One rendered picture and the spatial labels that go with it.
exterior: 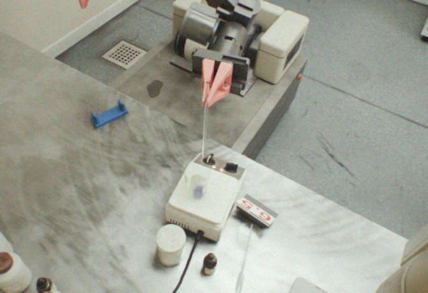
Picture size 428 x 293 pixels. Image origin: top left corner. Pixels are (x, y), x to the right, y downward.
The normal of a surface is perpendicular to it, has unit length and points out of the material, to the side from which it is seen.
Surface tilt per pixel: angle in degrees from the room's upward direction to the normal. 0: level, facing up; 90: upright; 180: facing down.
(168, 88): 0
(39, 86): 0
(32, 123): 0
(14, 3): 90
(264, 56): 90
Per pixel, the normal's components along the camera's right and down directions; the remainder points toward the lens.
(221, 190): 0.07, -0.64
